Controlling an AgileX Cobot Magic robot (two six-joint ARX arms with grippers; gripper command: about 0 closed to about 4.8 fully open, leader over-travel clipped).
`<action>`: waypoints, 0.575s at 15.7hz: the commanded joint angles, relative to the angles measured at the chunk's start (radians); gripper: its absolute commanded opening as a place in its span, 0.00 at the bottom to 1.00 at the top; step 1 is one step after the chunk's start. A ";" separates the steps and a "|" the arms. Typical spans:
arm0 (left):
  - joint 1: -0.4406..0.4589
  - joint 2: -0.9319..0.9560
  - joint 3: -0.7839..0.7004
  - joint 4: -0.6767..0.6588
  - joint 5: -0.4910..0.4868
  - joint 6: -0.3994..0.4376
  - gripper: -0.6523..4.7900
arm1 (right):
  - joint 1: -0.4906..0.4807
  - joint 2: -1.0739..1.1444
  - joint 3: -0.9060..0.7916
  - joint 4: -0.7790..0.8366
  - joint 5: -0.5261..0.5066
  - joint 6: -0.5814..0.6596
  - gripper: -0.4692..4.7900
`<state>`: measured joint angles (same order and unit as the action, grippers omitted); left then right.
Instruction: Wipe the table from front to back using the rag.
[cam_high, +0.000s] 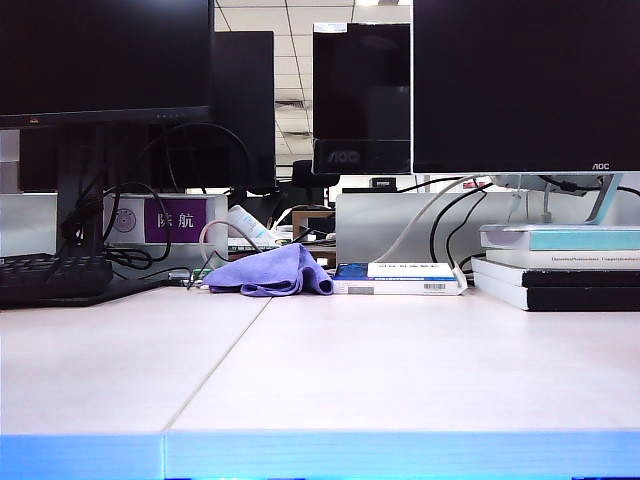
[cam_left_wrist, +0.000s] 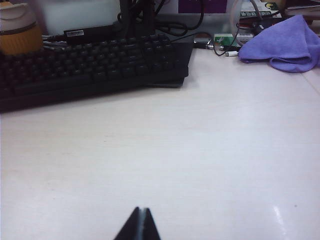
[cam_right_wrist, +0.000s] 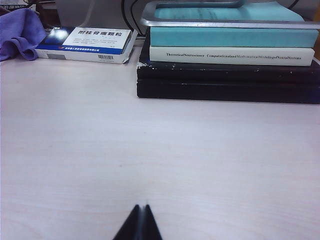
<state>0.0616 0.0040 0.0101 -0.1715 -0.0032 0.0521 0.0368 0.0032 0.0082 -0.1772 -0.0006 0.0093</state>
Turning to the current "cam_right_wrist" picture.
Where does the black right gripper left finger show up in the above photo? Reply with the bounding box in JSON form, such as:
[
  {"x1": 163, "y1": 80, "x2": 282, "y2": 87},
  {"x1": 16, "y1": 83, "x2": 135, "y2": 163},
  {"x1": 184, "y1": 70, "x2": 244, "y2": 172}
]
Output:
[{"x1": 112, "y1": 204, "x2": 143, "y2": 240}]

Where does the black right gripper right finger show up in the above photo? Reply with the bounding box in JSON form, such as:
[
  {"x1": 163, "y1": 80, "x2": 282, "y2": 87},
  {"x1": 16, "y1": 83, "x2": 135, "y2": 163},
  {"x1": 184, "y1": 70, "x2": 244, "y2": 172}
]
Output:
[{"x1": 142, "y1": 204, "x2": 164, "y2": 240}]

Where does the purple microfiber rag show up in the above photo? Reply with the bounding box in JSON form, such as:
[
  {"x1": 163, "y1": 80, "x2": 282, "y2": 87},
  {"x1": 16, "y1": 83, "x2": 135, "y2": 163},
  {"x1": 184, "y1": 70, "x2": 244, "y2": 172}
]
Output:
[{"x1": 0, "y1": 6, "x2": 49, "y2": 62}]

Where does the black hardcover book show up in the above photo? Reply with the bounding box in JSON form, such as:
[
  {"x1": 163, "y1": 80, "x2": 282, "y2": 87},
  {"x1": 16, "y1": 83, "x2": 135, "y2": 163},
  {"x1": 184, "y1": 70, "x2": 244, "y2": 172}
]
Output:
[{"x1": 135, "y1": 78, "x2": 320, "y2": 105}]

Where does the black book chipped corner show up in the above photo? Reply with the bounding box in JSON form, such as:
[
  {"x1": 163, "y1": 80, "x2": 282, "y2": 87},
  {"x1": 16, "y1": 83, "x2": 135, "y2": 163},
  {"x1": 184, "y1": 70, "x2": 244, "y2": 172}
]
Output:
[{"x1": 136, "y1": 37, "x2": 320, "y2": 83}]

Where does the white neuroscience textbook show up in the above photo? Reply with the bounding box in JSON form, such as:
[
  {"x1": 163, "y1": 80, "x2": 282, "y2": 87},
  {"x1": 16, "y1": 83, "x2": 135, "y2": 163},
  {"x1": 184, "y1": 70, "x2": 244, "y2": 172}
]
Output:
[{"x1": 148, "y1": 45, "x2": 316, "y2": 68}]

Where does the blue white medicine box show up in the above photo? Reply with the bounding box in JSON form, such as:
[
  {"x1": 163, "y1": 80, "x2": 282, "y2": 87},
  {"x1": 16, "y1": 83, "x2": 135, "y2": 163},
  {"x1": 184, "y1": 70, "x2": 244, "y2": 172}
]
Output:
[{"x1": 34, "y1": 25, "x2": 139, "y2": 65}]

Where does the teal softcover book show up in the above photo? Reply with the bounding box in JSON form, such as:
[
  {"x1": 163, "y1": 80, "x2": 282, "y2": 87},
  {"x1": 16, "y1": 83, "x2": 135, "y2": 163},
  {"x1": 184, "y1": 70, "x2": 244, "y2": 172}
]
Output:
[{"x1": 149, "y1": 3, "x2": 317, "y2": 49}]

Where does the silver monitor stand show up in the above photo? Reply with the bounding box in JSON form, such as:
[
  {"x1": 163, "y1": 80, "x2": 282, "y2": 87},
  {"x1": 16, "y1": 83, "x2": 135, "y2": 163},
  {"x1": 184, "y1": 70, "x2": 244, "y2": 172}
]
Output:
[{"x1": 139, "y1": 0, "x2": 320, "y2": 30}]

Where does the grey desk partition panel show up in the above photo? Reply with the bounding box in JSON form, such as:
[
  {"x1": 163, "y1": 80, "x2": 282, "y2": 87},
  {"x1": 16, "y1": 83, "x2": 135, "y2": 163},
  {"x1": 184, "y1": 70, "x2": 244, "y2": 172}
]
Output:
[{"x1": 55, "y1": 0, "x2": 126, "y2": 29}]

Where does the black monitor cable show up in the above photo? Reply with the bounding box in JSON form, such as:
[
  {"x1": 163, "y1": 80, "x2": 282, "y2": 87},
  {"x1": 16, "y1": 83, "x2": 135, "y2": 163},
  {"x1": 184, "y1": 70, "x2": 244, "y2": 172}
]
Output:
[
  {"x1": 129, "y1": 0, "x2": 144, "y2": 36},
  {"x1": 120, "y1": 0, "x2": 138, "y2": 32}
]

